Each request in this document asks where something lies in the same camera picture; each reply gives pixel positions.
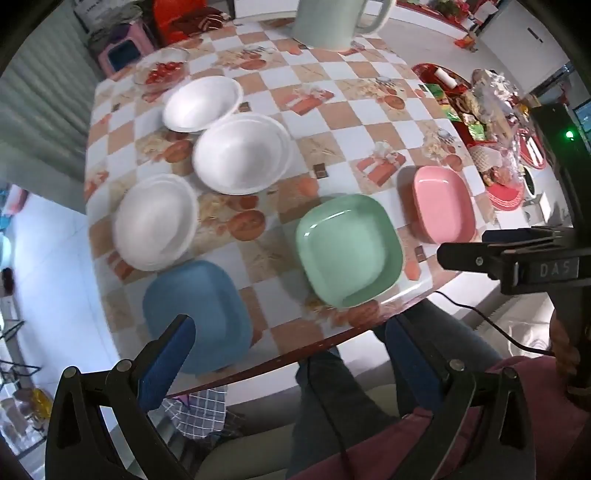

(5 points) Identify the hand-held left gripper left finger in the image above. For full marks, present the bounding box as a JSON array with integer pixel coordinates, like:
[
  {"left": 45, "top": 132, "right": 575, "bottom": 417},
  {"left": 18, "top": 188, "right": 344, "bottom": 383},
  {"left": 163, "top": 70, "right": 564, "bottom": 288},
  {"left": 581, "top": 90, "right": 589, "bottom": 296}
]
[{"left": 44, "top": 314, "right": 198, "bottom": 480}]

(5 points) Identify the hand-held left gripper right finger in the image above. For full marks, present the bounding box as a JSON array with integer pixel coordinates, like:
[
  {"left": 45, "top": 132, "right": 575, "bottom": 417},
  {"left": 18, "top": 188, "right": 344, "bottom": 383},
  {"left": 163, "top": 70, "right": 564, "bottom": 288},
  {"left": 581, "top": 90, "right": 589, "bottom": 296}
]
[{"left": 384, "top": 313, "right": 555, "bottom": 480}]

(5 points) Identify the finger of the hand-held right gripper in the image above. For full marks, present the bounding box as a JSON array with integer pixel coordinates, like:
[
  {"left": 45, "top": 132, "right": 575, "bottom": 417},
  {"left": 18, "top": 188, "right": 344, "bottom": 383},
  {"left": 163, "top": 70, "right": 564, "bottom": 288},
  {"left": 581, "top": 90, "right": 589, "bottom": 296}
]
[
  {"left": 481, "top": 225, "right": 579, "bottom": 253},
  {"left": 436, "top": 241, "right": 514, "bottom": 283}
]

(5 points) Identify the white foam bowl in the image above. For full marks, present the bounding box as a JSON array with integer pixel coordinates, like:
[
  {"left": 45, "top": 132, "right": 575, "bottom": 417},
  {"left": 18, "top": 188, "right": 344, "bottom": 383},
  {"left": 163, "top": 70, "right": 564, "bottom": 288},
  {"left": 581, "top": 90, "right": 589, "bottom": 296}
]
[
  {"left": 161, "top": 75, "right": 244, "bottom": 134},
  {"left": 192, "top": 113, "right": 293, "bottom": 195},
  {"left": 113, "top": 174, "right": 199, "bottom": 272}
]

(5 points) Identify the person's right hand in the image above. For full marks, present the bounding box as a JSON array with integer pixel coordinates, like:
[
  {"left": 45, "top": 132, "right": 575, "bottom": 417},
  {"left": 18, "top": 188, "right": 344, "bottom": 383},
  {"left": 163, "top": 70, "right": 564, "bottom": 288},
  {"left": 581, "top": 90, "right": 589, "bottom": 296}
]
[{"left": 550, "top": 316, "right": 581, "bottom": 398}]

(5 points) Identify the red woven mat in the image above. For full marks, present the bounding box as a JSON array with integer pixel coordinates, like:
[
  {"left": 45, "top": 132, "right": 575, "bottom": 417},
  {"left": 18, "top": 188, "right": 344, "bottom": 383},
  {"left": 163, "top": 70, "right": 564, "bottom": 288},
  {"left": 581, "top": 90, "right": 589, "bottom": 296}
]
[{"left": 487, "top": 182, "right": 527, "bottom": 212}]

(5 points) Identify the person's leg in jeans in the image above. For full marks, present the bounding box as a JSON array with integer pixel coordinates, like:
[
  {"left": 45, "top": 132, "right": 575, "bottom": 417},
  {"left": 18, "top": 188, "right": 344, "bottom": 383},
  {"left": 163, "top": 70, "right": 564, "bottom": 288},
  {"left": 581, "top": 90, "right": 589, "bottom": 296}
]
[
  {"left": 373, "top": 300, "right": 506, "bottom": 418},
  {"left": 288, "top": 348, "right": 407, "bottom": 480}
]

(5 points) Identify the checked grey cloth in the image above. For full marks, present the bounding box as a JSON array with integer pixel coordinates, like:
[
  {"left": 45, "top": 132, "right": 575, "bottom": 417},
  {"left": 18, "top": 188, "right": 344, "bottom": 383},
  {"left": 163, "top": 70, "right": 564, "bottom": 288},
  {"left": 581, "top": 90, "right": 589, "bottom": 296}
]
[{"left": 159, "top": 387, "right": 245, "bottom": 439}]

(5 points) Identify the pink square plate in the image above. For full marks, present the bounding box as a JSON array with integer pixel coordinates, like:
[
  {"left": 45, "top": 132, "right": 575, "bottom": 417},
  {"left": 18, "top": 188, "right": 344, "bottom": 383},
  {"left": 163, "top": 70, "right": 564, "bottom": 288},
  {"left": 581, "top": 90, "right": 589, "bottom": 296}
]
[{"left": 412, "top": 166, "right": 476, "bottom": 244}]

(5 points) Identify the blue square plate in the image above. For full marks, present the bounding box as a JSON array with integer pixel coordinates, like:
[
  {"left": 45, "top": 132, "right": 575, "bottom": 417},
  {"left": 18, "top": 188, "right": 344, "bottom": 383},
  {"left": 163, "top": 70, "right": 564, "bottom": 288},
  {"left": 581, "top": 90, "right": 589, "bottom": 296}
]
[{"left": 142, "top": 260, "right": 254, "bottom": 374}]

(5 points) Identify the white cabinet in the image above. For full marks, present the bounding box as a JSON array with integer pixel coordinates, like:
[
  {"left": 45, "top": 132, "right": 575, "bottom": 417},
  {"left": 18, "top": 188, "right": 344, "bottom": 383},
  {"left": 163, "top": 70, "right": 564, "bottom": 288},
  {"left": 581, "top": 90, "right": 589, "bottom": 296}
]
[{"left": 480, "top": 0, "right": 573, "bottom": 95}]

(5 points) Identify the green square plate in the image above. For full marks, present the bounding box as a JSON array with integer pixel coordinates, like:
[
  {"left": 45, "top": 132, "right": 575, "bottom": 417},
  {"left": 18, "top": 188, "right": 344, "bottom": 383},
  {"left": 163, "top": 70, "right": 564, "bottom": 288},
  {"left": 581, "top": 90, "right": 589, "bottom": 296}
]
[{"left": 295, "top": 194, "right": 402, "bottom": 308}]

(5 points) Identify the red tray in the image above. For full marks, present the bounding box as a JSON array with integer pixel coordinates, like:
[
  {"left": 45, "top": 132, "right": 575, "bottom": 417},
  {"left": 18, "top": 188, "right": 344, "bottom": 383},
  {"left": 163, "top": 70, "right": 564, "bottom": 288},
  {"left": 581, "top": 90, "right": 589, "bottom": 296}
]
[{"left": 411, "top": 62, "right": 472, "bottom": 100}]

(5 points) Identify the checkered printed tablecloth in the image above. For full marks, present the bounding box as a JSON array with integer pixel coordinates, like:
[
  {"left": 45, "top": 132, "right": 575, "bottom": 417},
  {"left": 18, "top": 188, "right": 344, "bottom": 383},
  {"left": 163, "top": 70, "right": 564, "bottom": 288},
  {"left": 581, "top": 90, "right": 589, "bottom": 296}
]
[{"left": 83, "top": 11, "right": 502, "bottom": 398}]

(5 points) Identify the pale green pitcher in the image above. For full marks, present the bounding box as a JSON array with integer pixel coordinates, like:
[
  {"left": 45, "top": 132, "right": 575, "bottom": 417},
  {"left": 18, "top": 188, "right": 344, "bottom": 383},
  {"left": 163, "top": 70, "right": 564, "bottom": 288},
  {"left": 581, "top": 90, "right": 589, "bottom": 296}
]
[{"left": 291, "top": 0, "right": 397, "bottom": 51}]

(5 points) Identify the glass bowl of tomatoes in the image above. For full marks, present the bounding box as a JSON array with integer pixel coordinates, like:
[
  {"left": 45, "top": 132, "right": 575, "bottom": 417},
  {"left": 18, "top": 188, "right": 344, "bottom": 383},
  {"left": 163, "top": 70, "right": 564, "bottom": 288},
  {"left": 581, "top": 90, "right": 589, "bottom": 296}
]
[{"left": 134, "top": 47, "right": 190, "bottom": 90}]

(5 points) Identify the pink plastic stool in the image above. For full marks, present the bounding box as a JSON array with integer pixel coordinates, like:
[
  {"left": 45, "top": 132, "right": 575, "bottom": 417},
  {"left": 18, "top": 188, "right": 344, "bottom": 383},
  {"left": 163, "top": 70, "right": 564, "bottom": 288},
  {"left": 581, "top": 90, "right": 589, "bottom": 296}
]
[{"left": 98, "top": 23, "right": 155, "bottom": 78}]

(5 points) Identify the red plastic chair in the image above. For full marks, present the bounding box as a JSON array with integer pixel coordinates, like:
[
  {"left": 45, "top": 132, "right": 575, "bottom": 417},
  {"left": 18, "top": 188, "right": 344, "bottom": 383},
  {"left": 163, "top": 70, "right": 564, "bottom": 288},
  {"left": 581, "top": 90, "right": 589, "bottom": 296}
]
[{"left": 152, "top": 0, "right": 232, "bottom": 47}]

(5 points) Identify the grey sack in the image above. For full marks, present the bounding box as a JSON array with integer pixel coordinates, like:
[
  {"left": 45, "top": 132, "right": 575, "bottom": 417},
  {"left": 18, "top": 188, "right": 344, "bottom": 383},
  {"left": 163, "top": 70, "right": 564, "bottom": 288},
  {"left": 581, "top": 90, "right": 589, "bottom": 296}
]
[{"left": 74, "top": 0, "right": 158, "bottom": 47}]

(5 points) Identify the black cable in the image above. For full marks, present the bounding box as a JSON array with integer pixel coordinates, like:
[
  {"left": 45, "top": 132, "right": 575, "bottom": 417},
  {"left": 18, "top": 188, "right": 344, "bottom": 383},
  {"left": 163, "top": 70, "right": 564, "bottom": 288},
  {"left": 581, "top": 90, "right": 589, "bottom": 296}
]
[
  {"left": 434, "top": 292, "right": 557, "bottom": 355},
  {"left": 305, "top": 357, "right": 349, "bottom": 480}
]

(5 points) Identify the metal wire rack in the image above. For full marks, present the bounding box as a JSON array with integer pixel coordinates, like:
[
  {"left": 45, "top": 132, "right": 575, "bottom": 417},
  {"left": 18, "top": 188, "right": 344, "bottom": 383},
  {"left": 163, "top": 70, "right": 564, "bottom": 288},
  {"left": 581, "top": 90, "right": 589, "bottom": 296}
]
[{"left": 0, "top": 318, "right": 51, "bottom": 457}]

